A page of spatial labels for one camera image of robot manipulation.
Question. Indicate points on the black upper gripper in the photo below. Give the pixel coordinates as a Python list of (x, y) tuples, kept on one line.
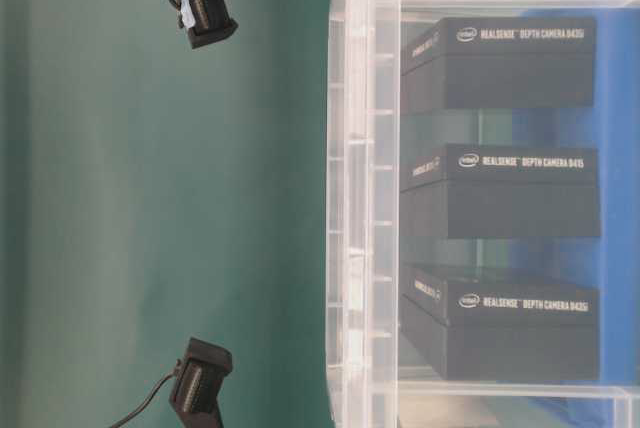
[(205, 21)]

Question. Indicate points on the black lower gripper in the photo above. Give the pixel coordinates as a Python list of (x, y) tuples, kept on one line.
[(202, 371)]

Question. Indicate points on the top black RealSense box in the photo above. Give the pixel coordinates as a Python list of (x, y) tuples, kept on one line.
[(512, 63)]

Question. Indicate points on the black realsense box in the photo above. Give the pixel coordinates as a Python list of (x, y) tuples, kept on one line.
[(471, 191), (493, 327), (512, 63)]

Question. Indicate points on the bottom black RealSense box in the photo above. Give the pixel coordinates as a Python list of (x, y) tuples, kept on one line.
[(493, 327)]

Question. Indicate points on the clear plastic storage box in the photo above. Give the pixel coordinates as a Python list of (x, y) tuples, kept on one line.
[(376, 377)]

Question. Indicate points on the middle black RealSense box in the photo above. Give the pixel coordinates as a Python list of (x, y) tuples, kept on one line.
[(471, 191)]

